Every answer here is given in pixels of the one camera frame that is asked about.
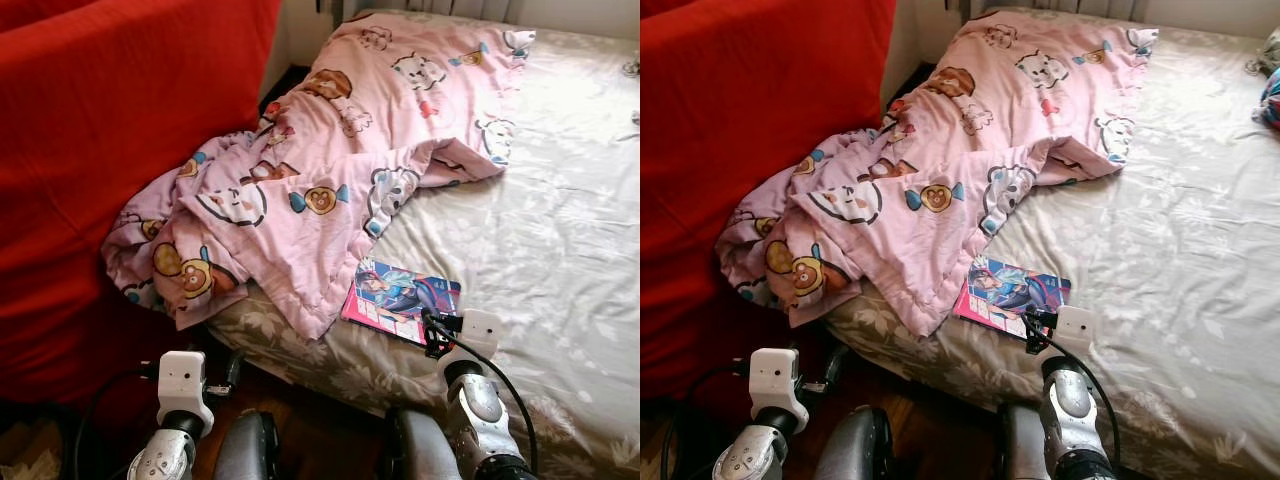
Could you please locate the colourful anime book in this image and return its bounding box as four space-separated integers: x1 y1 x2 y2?
340 257 463 346
952 254 1073 341

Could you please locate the pink cartoon print blanket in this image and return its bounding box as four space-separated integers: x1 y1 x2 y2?
100 12 538 341
715 8 1161 339

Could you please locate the grey left robot leg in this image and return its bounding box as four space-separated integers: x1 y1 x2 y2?
213 408 281 480
815 405 893 480

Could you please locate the grey robot leg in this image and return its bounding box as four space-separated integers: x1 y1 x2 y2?
385 405 461 480
815 405 893 480
213 408 281 480
995 403 1051 480

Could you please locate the grey right robot leg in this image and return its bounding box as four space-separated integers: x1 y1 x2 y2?
385 405 461 480
995 403 1051 480

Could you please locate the bed with beige floral duvet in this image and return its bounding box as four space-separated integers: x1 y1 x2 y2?
205 10 641 480
825 8 1280 480

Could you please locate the brown cardboard piece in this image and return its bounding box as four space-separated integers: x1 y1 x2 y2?
0 425 61 480

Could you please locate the red covered sofa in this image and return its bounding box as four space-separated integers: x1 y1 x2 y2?
0 0 284 406
640 0 898 401

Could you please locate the red white blue striped cushion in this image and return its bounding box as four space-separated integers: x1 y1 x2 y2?
1255 65 1280 131

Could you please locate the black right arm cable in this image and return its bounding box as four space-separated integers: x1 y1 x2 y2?
420 308 541 476
1020 305 1123 471

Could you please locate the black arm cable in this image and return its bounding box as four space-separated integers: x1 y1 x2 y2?
660 360 753 480
1020 305 1123 471
72 362 163 480
420 308 541 476

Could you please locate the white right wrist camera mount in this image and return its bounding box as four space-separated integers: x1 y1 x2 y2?
437 309 502 363
1045 306 1094 359

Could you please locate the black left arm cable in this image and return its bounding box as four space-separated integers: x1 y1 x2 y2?
72 362 163 480
660 360 753 480

